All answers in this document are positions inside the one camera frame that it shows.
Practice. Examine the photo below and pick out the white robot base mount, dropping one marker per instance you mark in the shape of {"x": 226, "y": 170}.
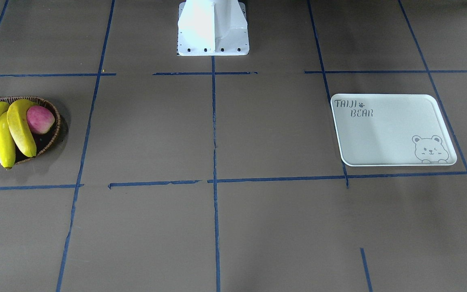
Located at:
{"x": 212, "y": 28}

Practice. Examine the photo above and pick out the pink red apple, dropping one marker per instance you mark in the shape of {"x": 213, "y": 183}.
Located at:
{"x": 40, "y": 120}

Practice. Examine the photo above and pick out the white bear print tray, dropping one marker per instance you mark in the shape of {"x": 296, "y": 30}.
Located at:
{"x": 391, "y": 130}

